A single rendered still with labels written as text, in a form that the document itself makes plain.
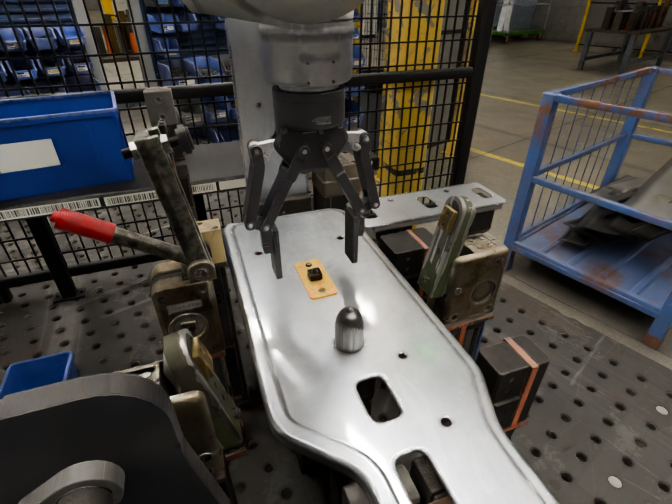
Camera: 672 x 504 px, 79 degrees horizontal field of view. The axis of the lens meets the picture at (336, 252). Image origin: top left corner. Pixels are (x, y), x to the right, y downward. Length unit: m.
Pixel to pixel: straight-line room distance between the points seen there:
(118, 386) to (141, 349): 0.75
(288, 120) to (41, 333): 0.82
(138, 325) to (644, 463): 0.98
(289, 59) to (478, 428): 0.37
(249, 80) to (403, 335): 0.46
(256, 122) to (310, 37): 0.34
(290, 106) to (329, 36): 0.07
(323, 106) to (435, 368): 0.29
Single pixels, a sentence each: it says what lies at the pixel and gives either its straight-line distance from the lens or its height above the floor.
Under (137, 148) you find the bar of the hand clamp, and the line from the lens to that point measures 0.43.
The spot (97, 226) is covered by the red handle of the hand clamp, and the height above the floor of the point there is 1.13.
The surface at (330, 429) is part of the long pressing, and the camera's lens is 0.40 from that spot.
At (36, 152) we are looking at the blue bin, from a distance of 0.85.
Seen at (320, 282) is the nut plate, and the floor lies 1.00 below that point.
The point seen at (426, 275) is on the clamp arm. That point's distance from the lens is 0.56.
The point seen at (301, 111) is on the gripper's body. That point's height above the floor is 1.23.
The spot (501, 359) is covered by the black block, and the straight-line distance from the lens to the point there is 0.49.
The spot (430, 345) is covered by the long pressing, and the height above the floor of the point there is 1.00.
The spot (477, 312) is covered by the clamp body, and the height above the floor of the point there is 0.94.
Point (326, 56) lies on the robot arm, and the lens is 0.41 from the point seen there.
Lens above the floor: 1.33
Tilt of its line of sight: 33 degrees down
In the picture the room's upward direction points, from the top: straight up
